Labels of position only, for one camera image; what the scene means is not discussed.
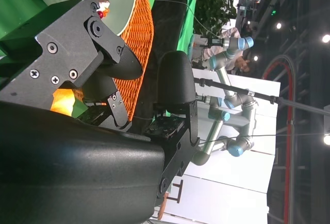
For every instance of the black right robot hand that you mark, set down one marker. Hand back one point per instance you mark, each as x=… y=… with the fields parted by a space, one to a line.
x=77 y=169

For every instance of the silver blue industrial robot arm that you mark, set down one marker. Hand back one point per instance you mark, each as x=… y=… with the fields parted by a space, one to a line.
x=247 y=115

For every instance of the orange wicker basket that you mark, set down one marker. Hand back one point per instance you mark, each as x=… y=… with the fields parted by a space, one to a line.
x=139 y=33

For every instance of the black boom pole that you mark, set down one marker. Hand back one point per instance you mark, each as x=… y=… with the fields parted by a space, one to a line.
x=232 y=88

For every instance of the green leafy plant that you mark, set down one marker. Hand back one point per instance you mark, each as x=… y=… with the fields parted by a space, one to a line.
x=214 y=12

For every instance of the red curved pipe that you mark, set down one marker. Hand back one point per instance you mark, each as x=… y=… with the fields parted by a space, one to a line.
x=290 y=131

